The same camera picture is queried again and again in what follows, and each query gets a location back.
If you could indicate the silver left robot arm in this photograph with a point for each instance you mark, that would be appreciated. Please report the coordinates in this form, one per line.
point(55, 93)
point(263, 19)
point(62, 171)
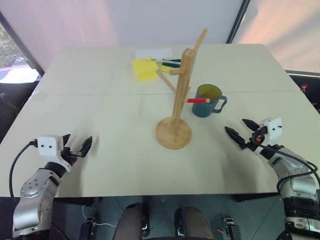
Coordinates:
point(32, 188)

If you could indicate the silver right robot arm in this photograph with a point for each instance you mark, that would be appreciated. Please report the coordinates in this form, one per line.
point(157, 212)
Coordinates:
point(297, 182)

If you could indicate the black window frame bar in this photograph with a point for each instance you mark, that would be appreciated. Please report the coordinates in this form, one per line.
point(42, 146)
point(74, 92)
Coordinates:
point(237, 21)
point(22, 45)

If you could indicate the dark equipment with red part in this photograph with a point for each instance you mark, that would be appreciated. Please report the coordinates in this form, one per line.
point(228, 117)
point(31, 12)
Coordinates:
point(308, 87)

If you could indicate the white paper sheet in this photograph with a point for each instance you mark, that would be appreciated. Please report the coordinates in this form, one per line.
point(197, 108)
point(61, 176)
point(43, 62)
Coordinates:
point(155, 53)

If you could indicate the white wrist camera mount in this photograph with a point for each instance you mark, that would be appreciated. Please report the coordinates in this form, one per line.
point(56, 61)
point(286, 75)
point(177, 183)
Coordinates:
point(273, 128)
point(47, 147)

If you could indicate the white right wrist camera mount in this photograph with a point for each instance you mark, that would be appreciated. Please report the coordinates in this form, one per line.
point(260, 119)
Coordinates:
point(273, 128)

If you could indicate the dark rounded shape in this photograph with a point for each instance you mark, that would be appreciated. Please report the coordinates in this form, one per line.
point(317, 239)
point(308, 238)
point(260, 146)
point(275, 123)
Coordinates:
point(131, 222)
point(195, 222)

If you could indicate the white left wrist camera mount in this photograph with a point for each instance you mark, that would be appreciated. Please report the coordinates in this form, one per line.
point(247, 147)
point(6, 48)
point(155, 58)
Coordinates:
point(47, 147)

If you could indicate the black floor clamp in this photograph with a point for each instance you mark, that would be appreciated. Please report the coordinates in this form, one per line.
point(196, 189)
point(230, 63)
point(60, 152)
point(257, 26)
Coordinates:
point(231, 227)
point(87, 230)

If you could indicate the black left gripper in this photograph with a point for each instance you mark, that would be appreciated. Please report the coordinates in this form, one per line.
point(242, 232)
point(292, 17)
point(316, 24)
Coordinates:
point(70, 153)

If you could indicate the dark green pen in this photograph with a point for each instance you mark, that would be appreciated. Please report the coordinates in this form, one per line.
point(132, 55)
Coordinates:
point(172, 65)

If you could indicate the yellow sponge block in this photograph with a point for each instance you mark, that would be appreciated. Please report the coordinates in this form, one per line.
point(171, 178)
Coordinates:
point(145, 71)

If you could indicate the wooden mug tree stand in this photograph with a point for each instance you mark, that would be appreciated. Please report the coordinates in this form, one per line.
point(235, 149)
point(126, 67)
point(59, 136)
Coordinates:
point(175, 132)

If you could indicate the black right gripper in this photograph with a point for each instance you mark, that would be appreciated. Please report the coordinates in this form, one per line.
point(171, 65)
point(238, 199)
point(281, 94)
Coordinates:
point(257, 140)

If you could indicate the blue mug yellow inside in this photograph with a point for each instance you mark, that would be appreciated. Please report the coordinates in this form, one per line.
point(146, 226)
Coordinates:
point(205, 110)

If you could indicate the red tape marker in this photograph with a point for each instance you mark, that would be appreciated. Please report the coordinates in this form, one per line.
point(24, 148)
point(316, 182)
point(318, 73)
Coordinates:
point(198, 100)

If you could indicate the white and green pen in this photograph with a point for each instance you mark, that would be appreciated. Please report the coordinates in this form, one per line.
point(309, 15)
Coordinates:
point(165, 60)

